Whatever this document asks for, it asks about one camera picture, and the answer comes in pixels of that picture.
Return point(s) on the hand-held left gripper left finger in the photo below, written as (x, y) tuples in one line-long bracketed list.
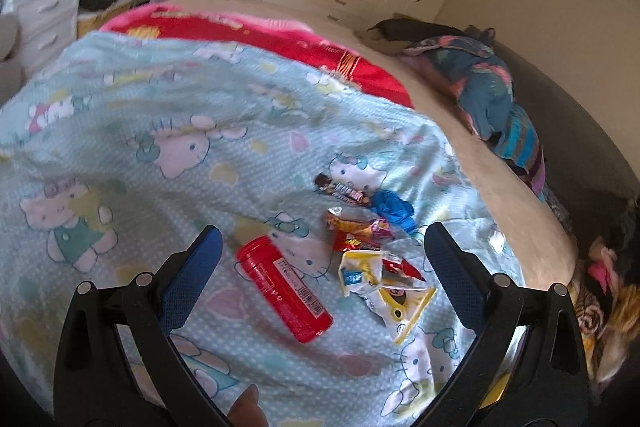
[(192, 272)]

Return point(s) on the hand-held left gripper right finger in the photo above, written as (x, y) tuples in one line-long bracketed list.
[(452, 272)]

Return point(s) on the blue plastic wrapper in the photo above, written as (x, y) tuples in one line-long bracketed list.
[(392, 207)]

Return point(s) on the dark brown snack bar wrapper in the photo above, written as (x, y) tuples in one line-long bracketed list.
[(345, 193)]

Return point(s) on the person's left hand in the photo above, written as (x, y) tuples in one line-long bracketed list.
[(247, 409)]

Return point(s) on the white and yellow wrapper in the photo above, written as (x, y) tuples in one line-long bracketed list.
[(395, 302)]

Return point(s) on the light blue cartoon quilt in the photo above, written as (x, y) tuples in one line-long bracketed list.
[(150, 207)]

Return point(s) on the red cylindrical can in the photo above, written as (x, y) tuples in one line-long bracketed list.
[(280, 287)]

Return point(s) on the beige bed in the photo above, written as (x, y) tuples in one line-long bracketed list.
[(500, 187)]

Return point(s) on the yellow orange candy wrapper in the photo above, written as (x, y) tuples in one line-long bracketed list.
[(360, 227)]

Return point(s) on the red snack wrapper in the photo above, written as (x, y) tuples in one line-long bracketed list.
[(350, 241)]

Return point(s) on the striped cloth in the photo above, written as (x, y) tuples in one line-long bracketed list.
[(520, 137)]

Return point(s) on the pile of clothes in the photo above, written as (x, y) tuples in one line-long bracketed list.
[(600, 307)]

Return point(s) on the blue floral quilt bundle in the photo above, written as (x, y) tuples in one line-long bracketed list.
[(480, 92)]

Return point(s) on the grey bed headboard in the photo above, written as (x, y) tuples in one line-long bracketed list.
[(575, 132)]

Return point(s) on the red blanket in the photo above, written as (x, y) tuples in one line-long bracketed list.
[(360, 62)]

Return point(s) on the brown cloth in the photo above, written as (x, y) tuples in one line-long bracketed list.
[(400, 29)]

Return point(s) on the yellow storage box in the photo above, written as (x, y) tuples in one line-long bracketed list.
[(100, 19)]

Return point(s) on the white drawer chest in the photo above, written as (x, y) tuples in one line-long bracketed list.
[(45, 7)]

